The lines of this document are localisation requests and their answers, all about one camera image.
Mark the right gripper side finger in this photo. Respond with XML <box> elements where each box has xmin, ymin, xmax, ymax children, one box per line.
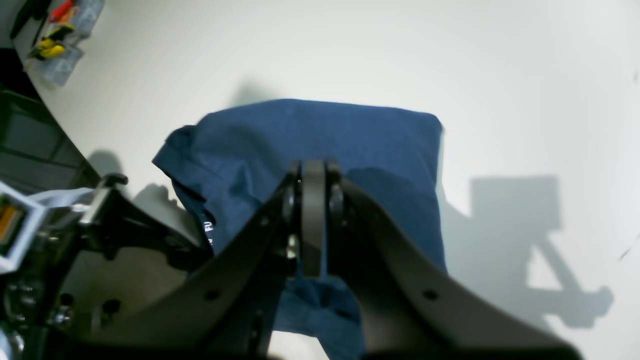
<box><xmin>325</xmin><ymin>161</ymin><xmax>581</xmax><ymax>360</ymax></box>

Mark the right gripper side black finger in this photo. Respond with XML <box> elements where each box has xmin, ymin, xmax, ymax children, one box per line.
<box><xmin>90</xmin><ymin>162</ymin><xmax>301</xmax><ymax>360</ymax></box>
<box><xmin>80</xmin><ymin>173</ymin><xmax>213</xmax><ymax>272</ymax></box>

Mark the left side gripper body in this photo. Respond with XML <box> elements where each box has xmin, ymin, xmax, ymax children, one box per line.
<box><xmin>1</xmin><ymin>185</ymin><xmax>104</xmax><ymax>360</ymax></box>

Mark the blue T-shirt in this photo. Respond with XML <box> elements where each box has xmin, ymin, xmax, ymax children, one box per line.
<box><xmin>153</xmin><ymin>99</ymin><xmax>447</xmax><ymax>359</ymax></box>

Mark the left side wrist camera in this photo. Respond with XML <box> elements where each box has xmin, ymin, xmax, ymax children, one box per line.
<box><xmin>0</xmin><ymin>182</ymin><xmax>46</xmax><ymax>275</ymax></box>

